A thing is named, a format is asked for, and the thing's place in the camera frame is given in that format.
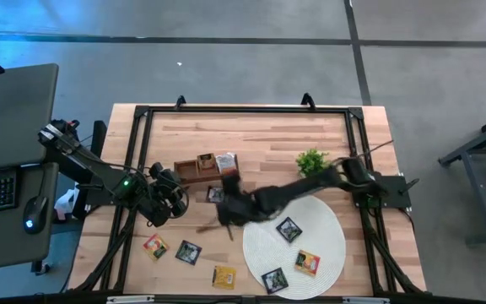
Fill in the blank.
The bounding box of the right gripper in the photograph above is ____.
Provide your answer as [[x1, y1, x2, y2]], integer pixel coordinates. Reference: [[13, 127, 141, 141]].
[[195, 172, 273, 243]]

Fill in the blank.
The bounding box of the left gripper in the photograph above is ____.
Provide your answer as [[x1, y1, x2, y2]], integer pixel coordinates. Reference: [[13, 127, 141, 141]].
[[141, 161, 190, 229]]

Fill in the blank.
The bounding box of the dark green tea bag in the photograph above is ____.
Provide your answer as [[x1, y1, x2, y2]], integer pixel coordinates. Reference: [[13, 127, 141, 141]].
[[275, 216, 304, 244], [261, 267, 290, 296], [174, 239, 203, 266], [206, 185, 226, 204]]

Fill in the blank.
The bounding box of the yellow tea bag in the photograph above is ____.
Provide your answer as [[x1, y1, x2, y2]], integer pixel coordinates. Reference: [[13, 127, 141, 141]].
[[211, 264, 238, 291]]

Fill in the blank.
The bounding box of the orange fruit tea bag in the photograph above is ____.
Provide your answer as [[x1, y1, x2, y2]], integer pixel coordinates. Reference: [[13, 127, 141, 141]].
[[294, 249, 321, 278], [142, 233, 170, 262]]

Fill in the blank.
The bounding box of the white round woven placemat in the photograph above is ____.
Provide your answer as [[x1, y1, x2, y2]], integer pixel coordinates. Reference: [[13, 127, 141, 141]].
[[241, 194, 348, 301]]

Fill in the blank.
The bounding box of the wooden tea organizer box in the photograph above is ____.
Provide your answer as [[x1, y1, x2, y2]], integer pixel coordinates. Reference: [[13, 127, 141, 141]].
[[173, 152, 240, 186]]

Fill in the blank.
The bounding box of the brown square tea packet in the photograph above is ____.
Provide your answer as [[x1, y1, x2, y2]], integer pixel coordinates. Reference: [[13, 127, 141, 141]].
[[197, 152, 218, 173]]

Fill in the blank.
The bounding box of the white printed tea pouch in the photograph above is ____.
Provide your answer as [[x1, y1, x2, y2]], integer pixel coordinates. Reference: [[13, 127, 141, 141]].
[[215, 151, 239, 176]]

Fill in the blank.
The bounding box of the green plant in white pot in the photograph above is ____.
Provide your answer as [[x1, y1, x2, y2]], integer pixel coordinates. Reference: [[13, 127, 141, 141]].
[[295, 147, 332, 179]]

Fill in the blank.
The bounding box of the black computer mouse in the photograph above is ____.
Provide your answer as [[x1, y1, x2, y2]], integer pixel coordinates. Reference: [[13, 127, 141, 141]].
[[22, 194, 50, 236]]

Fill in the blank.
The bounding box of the black desk caster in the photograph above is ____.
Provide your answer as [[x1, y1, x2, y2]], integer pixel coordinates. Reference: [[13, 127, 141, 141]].
[[30, 260, 52, 276]]

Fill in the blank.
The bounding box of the grey desk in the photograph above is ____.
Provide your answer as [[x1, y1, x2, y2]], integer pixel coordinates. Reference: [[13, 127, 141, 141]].
[[0, 62, 60, 274]]

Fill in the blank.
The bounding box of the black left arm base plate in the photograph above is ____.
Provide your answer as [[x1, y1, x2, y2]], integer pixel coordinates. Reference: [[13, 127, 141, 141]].
[[76, 181, 122, 209]]

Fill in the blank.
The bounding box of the silver aluminium bracket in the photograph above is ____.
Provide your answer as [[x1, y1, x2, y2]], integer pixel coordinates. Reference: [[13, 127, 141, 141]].
[[342, 296, 392, 304], [106, 295, 156, 304]]

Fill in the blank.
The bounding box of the black aluminium table frame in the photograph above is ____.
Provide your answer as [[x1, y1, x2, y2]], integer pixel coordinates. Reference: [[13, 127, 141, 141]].
[[67, 103, 429, 304]]

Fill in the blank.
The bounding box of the thin brown cable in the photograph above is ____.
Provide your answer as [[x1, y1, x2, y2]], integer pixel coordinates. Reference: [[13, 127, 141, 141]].
[[333, 138, 396, 170]]

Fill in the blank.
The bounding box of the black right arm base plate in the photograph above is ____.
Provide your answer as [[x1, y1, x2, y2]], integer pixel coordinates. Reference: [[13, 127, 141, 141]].
[[354, 172, 413, 210]]

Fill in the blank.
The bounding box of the dark metal table frame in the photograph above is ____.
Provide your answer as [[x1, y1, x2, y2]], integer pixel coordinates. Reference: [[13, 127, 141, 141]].
[[438, 107, 486, 247]]

